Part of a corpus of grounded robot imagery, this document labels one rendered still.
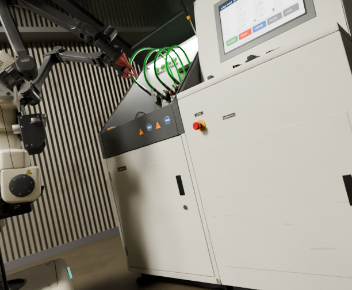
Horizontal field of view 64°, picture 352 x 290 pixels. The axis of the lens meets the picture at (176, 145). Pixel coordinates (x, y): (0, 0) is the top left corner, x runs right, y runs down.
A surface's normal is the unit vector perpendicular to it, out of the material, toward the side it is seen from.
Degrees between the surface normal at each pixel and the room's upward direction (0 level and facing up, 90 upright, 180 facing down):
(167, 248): 90
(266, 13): 76
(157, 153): 90
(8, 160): 90
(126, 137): 90
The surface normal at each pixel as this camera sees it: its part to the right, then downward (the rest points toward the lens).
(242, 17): -0.69, -0.12
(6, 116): 0.42, -0.15
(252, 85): -0.65, 0.11
